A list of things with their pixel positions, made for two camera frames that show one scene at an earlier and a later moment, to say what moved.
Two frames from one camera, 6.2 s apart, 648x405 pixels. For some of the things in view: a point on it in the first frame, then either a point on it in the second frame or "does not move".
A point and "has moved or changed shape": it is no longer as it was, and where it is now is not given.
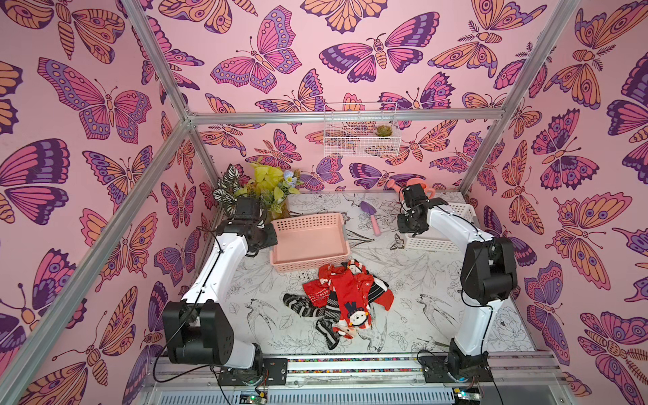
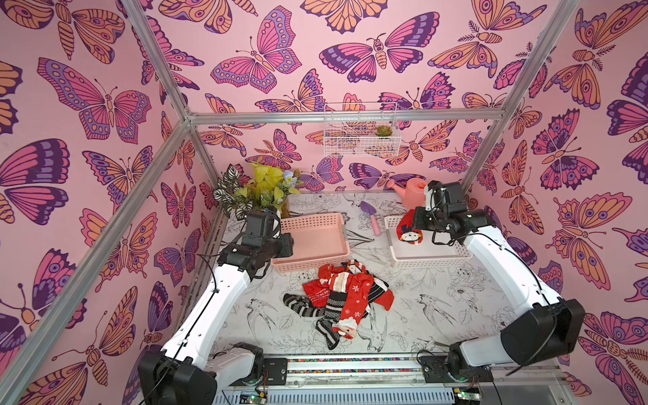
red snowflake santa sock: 364,281 to 354,304
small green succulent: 383,131 does not move
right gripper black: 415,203 to 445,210
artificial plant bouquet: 269,182 does not move
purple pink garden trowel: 371,211 does not move
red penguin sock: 352,310 has moved or changed shape
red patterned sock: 317,292 does not move
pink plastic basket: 309,241 does not move
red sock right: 386,299 does not move
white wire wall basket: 365,129 does not move
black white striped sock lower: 326,329 does not move
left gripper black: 272,237 to 287,245
